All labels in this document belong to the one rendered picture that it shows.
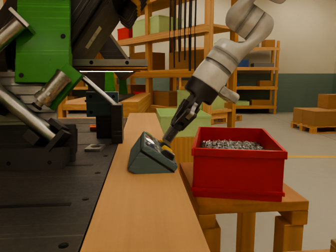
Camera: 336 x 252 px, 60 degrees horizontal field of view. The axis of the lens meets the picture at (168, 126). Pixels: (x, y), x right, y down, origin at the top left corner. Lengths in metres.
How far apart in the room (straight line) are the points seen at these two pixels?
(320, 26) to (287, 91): 2.23
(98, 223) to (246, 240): 0.77
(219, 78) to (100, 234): 0.42
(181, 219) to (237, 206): 0.32
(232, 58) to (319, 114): 5.86
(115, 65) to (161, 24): 3.12
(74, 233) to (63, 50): 0.44
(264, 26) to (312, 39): 9.97
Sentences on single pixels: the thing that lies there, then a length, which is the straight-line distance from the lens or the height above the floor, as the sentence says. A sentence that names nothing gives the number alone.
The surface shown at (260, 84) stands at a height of 0.91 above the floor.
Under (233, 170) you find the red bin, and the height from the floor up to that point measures 0.87.
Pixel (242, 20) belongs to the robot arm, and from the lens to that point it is 0.68.
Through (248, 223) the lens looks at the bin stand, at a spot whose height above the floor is 0.60.
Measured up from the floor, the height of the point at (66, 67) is 1.10.
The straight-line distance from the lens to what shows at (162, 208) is 0.42.
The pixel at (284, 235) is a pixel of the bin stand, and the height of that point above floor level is 0.71.
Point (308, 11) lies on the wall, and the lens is 10.71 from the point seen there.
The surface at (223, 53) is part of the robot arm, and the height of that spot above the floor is 1.13.
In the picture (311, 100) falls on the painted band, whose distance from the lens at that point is 10.65.
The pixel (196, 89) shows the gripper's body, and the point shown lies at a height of 1.06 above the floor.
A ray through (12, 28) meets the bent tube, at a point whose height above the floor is 1.18.
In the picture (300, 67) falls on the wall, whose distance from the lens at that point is 10.46.
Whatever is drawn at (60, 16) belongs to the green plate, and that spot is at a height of 1.22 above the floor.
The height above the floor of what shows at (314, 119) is 0.29.
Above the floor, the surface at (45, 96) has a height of 1.04.
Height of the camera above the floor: 1.08
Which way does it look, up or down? 9 degrees down
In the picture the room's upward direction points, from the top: straight up
